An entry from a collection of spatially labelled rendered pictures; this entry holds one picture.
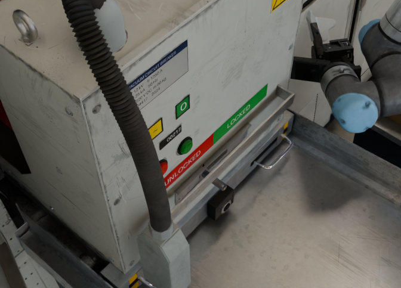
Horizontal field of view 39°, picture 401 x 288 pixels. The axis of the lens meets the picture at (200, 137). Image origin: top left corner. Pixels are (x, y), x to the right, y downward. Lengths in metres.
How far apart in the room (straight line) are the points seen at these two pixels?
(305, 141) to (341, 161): 0.09
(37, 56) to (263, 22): 0.38
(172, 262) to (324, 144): 0.55
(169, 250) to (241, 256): 0.31
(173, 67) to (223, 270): 0.48
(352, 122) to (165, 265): 0.45
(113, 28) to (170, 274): 0.40
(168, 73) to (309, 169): 0.57
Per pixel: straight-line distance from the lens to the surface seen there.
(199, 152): 0.99
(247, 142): 1.04
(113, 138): 0.76
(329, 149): 1.29
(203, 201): 1.12
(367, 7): 2.18
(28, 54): 0.74
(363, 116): 1.10
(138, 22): 0.76
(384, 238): 1.19
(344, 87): 1.12
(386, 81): 1.14
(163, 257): 0.86
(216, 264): 1.13
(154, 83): 0.76
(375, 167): 1.25
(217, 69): 0.88
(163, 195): 0.75
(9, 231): 1.21
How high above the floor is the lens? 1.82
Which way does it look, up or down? 49 degrees down
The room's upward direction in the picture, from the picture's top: 5 degrees counter-clockwise
